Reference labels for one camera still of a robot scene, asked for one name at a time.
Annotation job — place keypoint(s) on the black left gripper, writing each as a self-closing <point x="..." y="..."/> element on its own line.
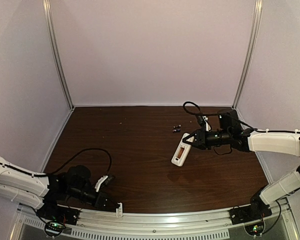
<point x="101" y="199"/>

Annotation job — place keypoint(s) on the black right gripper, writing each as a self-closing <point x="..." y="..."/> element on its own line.
<point x="200" y="137"/>

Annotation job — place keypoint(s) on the white battery cover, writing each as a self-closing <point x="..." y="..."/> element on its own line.
<point x="119" y="210"/>

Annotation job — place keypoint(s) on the white remote control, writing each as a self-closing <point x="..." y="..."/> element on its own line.
<point x="181" y="152"/>

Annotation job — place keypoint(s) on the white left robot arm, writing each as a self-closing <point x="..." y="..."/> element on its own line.
<point x="39" y="190"/>

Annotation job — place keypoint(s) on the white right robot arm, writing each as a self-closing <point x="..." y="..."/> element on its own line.
<point x="250" y="139"/>

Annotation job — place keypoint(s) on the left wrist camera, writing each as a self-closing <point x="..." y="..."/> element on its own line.
<point x="104" y="181"/>

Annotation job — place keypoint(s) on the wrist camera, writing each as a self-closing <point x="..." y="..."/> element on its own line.
<point x="104" y="181"/>
<point x="203" y="122"/>

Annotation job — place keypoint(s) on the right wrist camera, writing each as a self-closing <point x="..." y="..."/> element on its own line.
<point x="203" y="122"/>

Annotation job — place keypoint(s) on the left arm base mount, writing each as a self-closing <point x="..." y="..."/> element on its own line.
<point x="56" y="218"/>

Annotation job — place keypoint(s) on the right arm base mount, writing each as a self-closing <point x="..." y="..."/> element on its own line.
<point x="254" y="214"/>

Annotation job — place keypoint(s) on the right aluminium corner post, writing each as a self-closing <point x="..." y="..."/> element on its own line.
<point x="253" y="37"/>

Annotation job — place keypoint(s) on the aluminium corner post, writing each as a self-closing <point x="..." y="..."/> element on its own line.
<point x="55" y="52"/>
<point x="253" y="37"/>

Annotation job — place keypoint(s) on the left aluminium corner post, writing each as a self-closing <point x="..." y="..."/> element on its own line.
<point x="55" y="52"/>

